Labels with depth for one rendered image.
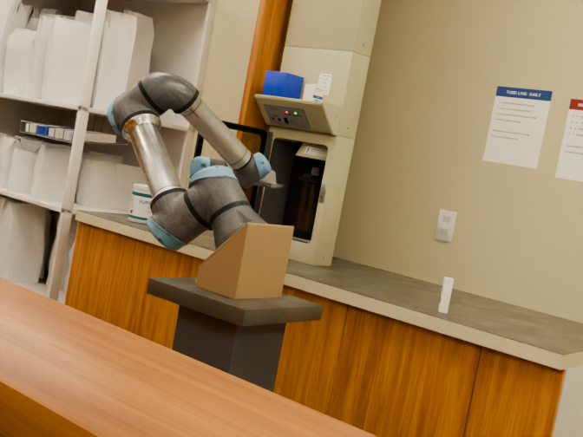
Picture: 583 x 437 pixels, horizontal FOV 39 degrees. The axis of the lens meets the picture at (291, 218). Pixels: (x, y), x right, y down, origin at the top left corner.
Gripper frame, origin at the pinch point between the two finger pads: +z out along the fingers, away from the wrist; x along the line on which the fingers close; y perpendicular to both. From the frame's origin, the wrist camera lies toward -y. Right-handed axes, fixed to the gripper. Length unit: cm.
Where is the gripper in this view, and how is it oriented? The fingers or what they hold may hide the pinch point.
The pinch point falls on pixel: (266, 185)
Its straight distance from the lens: 289.1
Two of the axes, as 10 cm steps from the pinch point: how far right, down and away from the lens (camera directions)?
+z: 6.2, 0.7, 7.8
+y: 1.9, -9.8, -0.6
